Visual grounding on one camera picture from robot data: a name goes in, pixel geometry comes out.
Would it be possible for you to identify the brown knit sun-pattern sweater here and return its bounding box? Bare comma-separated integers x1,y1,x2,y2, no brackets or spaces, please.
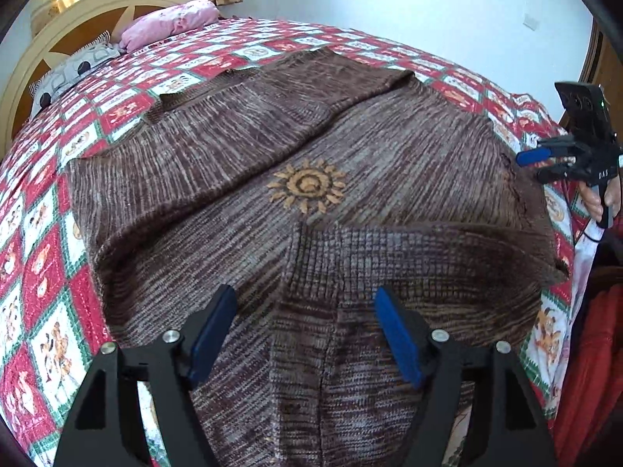
65,49,568,466

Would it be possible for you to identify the person's right hand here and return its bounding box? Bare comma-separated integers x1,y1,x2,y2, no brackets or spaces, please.
579,177,621,223

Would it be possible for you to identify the red garment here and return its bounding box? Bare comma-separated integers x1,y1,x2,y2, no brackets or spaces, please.
553,284,622,466

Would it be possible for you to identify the red white checkered quilt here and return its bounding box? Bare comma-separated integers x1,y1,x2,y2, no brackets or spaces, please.
1,18,561,466

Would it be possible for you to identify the white grey patterned pillow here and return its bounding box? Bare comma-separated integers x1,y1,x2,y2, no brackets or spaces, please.
28,31,120,120

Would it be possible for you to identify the pink pillow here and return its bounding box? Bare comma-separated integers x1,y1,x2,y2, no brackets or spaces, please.
119,0,221,53

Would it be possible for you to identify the cream arched wooden headboard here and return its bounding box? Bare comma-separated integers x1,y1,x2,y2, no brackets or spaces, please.
1,0,191,154

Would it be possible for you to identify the black cable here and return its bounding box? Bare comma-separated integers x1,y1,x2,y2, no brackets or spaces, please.
558,179,609,245

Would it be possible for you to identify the wooden door frame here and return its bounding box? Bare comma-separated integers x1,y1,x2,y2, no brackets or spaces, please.
579,19,623,141

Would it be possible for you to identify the white wall switch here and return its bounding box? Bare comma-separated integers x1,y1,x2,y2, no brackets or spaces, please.
523,13,540,31

